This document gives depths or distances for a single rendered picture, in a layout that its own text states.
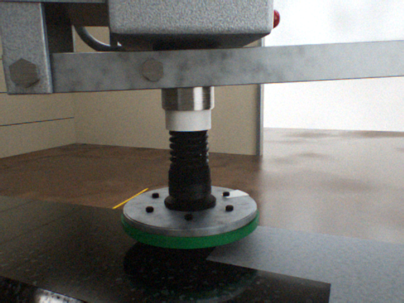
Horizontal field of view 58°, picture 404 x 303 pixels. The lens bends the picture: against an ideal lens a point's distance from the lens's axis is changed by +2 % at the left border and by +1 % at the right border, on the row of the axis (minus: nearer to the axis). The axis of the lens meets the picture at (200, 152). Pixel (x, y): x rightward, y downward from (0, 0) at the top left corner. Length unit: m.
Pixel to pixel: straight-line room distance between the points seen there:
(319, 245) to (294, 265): 0.08
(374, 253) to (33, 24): 0.54
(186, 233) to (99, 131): 6.53
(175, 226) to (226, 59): 0.24
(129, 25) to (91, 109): 6.61
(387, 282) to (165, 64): 0.39
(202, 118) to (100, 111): 6.41
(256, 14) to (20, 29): 0.28
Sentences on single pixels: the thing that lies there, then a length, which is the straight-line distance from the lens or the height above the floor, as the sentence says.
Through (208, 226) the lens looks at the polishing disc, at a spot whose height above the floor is 0.88.
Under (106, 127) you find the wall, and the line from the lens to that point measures 6.87.
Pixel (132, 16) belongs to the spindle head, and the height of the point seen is 1.14.
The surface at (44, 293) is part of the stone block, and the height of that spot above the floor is 0.82.
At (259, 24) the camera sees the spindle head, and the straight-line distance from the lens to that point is 0.46.
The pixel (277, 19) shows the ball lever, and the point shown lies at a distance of 0.65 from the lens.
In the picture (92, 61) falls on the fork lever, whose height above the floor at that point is 1.10.
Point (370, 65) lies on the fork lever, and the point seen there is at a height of 1.09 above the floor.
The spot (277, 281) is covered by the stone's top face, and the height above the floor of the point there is 0.82.
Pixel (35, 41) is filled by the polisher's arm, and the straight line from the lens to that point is 0.49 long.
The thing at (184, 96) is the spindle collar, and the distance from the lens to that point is 0.51.
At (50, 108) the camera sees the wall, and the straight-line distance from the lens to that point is 6.98.
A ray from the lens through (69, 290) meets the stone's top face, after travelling 0.50.
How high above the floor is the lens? 1.07
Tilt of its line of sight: 11 degrees down
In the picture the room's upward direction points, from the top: 1 degrees counter-clockwise
